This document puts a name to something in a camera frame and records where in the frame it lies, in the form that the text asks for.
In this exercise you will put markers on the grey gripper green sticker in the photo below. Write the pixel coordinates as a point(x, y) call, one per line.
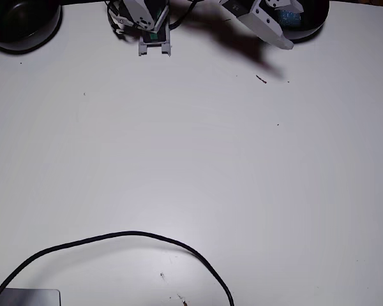
point(236, 7)

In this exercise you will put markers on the blue foam cube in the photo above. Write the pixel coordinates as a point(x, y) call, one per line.
point(289, 18)

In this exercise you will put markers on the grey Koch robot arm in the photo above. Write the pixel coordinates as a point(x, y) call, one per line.
point(147, 16)

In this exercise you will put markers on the black round bowl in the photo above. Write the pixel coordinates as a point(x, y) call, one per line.
point(19, 22)
point(316, 19)

